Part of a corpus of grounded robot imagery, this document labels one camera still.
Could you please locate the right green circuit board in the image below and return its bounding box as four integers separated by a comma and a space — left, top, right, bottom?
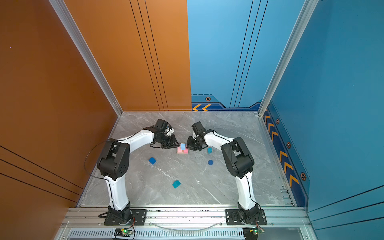
243, 228, 265, 240

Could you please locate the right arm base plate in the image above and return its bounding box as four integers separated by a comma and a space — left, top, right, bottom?
225, 209, 268, 226

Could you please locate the teal cube block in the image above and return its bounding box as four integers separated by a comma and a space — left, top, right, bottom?
172, 180, 181, 189

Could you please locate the aluminium front rail frame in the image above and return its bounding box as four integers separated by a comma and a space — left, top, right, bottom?
55, 206, 317, 240

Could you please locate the aluminium corner post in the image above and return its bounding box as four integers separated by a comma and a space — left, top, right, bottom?
258, 0, 319, 117
49, 0, 123, 117

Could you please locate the left green circuit board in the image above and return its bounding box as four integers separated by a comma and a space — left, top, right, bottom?
114, 228, 135, 239

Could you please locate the green circuit board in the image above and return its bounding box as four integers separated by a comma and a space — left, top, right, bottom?
114, 228, 135, 239
243, 228, 265, 240

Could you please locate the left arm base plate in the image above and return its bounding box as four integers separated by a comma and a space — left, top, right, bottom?
104, 209, 147, 227

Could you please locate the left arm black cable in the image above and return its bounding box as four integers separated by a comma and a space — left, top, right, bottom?
83, 139, 112, 182

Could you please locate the left aluminium corner post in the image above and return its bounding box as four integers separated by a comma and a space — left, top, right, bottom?
49, 0, 123, 117

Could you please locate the right aluminium corner post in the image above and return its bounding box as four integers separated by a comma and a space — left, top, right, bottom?
258, 0, 319, 117

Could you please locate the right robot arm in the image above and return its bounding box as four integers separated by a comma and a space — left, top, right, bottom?
187, 122, 261, 225

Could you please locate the dark blue cube block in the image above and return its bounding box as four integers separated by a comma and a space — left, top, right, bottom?
149, 157, 156, 165

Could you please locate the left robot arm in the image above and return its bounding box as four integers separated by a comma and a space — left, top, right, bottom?
97, 119, 180, 225

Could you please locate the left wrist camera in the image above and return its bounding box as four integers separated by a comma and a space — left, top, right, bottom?
165, 125, 175, 136

